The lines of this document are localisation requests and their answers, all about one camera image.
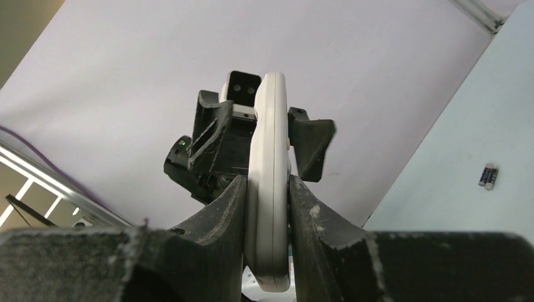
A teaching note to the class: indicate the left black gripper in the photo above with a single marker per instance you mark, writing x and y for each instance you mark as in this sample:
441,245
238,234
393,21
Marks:
205,163

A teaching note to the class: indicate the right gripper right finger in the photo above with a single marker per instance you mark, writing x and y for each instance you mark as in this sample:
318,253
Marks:
335,260

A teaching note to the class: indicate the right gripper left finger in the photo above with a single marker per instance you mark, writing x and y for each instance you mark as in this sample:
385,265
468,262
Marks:
198,260

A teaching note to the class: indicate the white remote control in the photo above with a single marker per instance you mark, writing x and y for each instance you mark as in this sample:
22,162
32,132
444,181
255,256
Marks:
266,233

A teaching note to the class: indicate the left aluminium frame post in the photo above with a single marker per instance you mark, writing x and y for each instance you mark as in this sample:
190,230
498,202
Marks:
61,188

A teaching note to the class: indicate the aluminium frame post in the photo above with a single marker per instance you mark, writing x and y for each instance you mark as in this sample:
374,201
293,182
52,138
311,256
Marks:
61,188
485,17

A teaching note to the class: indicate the right aluminium frame post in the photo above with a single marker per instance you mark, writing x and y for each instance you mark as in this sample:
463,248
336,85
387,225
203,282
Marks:
485,17

